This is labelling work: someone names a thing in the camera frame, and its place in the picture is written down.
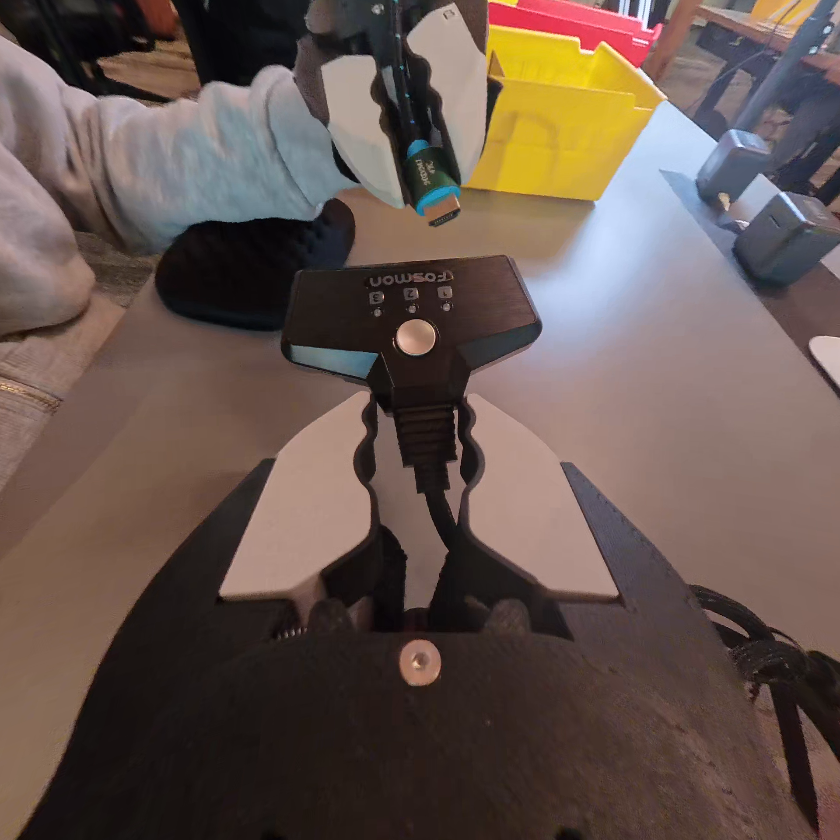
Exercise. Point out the studio light on stand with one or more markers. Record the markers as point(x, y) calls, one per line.
point(781, 65)

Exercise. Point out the person's left forearm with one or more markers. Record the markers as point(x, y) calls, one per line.
point(164, 164)

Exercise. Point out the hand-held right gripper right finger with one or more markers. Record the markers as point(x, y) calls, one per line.
point(531, 518)

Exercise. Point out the grey power adapter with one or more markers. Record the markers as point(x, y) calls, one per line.
point(787, 239)
point(732, 164)

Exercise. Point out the person's left hand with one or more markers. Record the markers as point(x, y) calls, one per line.
point(308, 79)

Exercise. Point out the yellow plastic bin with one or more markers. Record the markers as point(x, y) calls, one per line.
point(558, 144)

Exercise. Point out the black hdmi switch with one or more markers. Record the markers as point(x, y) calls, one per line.
point(407, 295)

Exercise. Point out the black wrist rest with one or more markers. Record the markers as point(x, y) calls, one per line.
point(249, 275)

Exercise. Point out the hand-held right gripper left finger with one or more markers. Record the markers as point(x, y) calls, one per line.
point(308, 518)

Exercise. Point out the black board on white stand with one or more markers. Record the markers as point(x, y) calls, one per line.
point(828, 361)

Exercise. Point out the red plastic bin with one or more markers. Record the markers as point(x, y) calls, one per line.
point(577, 23)

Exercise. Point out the wooden office desk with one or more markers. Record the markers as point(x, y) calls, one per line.
point(754, 19)

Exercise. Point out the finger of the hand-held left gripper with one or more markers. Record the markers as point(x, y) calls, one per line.
point(459, 65)
point(351, 111)

